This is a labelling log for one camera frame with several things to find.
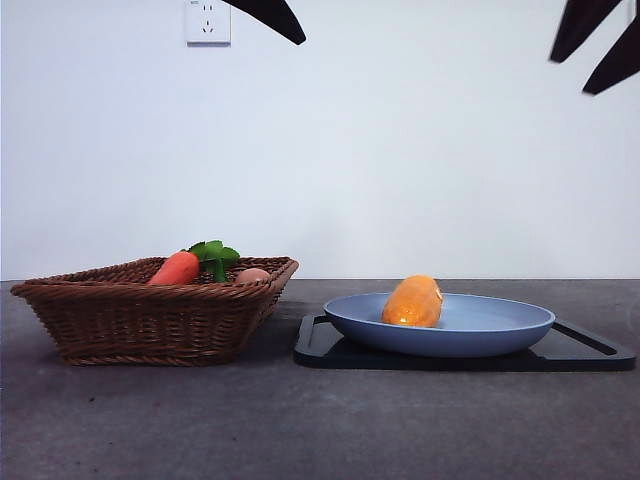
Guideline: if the blue plate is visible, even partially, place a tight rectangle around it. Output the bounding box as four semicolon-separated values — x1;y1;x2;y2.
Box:
322;292;556;359

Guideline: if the brown wicker basket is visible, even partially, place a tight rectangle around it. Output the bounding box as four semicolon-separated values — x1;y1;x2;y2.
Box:
9;256;300;367

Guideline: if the orange carrot with green leaves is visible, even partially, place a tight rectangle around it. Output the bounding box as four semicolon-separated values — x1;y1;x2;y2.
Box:
147;240;242;286

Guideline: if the black rectangular board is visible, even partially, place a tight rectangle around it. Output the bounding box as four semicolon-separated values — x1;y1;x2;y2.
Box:
293;314;637;373

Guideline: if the white wall socket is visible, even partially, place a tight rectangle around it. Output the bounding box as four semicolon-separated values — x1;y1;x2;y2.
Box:
186;0;233;48

